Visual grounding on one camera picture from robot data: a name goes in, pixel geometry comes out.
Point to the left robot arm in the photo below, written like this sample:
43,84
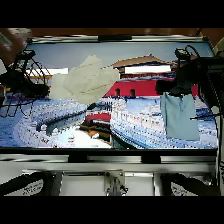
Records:
13,80

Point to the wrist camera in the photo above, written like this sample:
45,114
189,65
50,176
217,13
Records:
25,57
182,54

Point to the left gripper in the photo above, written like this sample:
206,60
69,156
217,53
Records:
36,90

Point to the cream garment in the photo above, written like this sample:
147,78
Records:
88,80

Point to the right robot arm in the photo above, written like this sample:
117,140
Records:
210,71

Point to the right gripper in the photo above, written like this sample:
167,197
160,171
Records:
165,86

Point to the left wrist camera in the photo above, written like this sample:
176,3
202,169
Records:
25,57

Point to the light blue garment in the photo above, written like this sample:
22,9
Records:
180,116

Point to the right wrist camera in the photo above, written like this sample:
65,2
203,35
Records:
182,54

